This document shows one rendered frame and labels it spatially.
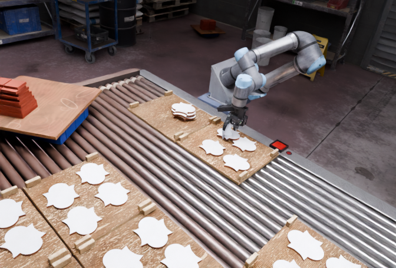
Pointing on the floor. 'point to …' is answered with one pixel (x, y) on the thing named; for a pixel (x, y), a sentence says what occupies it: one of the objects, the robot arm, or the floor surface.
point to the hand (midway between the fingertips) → (228, 134)
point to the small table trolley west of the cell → (70, 43)
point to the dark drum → (129, 19)
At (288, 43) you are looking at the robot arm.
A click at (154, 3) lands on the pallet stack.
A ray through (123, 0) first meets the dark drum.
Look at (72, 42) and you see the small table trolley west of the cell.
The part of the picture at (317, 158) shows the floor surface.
